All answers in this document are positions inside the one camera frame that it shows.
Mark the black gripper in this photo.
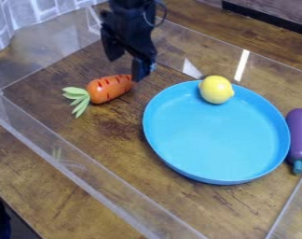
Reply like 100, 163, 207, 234
100, 4, 158, 82

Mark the orange toy carrot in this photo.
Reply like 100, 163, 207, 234
63, 75, 134, 118

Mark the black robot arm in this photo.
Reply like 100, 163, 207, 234
100, 0, 158, 82

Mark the blue round tray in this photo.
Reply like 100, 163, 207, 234
142, 80, 291, 185

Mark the yellow toy lemon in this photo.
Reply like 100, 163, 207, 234
198, 76, 235, 105

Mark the white patterned curtain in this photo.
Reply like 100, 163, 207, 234
0, 0, 107, 51

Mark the purple toy eggplant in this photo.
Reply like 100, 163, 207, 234
286, 108, 302, 175

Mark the black cable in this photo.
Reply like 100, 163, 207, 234
142, 0, 168, 28

